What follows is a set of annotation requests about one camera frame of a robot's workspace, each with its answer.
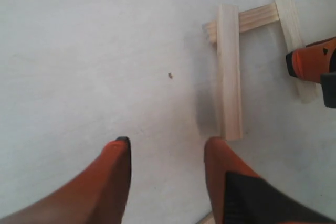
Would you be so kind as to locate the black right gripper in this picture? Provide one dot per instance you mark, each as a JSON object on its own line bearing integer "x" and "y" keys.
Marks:
{"x": 315, "y": 63}

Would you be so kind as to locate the plain wood bar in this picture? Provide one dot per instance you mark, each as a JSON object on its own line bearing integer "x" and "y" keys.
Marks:
{"x": 229, "y": 63}

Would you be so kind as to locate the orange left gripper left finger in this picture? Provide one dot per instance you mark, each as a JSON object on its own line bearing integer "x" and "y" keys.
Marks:
{"x": 98, "y": 194}

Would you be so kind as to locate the grooved wood bar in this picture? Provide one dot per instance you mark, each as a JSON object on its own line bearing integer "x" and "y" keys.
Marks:
{"x": 246, "y": 22}

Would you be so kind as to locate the wood bar with magnet dots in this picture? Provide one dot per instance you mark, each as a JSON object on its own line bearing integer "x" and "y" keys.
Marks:
{"x": 208, "y": 219}

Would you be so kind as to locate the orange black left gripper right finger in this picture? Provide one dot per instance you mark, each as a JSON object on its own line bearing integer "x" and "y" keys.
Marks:
{"x": 239, "y": 195}

